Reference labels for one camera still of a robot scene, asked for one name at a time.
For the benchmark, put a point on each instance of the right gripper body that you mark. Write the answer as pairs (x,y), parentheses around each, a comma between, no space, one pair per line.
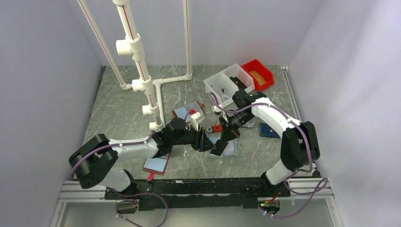
(237,120)

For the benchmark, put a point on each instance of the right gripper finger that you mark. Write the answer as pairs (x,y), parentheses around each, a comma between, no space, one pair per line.
(231,131)
(219,148)

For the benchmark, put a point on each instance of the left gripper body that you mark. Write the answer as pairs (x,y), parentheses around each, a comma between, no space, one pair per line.
(188,137)

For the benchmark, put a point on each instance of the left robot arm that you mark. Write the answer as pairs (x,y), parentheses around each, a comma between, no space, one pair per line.
(94,163)

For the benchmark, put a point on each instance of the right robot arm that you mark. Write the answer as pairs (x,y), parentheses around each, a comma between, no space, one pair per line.
(299,143)

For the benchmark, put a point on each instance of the brown card holder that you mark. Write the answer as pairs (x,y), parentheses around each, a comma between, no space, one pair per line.
(196,106)

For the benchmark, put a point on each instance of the navy blue card holder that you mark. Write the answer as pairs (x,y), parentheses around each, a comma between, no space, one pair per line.
(266,131)

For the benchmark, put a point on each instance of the red card holder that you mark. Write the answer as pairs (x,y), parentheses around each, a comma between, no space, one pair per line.
(156,165)

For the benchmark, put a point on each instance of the grey parts in bin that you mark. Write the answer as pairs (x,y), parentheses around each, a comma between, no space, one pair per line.
(220,92)

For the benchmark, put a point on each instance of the black part in bin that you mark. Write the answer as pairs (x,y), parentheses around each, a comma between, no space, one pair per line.
(238,83)

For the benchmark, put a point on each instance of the white divided bin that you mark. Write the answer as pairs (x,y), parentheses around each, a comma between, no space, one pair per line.
(223,80)

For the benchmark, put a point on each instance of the yellow item in red bin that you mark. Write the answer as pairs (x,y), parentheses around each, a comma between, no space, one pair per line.
(260,80)

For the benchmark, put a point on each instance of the red plastic bin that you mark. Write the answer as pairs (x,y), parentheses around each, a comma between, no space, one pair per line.
(262,76)

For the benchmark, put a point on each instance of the red handled adjustable wrench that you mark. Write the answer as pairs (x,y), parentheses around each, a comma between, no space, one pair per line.
(218,128)

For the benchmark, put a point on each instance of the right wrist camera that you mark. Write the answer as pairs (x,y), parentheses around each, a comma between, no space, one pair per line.
(217,110)

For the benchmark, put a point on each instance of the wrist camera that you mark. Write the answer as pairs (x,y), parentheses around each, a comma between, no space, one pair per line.
(196,118)
(217,110)

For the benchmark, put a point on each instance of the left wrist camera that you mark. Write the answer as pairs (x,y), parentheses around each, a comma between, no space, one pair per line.
(196,118)

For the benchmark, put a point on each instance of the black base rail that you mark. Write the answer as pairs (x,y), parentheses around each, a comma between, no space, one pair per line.
(198,193)

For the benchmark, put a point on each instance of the white pvc pipe frame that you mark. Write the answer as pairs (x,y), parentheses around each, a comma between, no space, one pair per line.
(132,46)

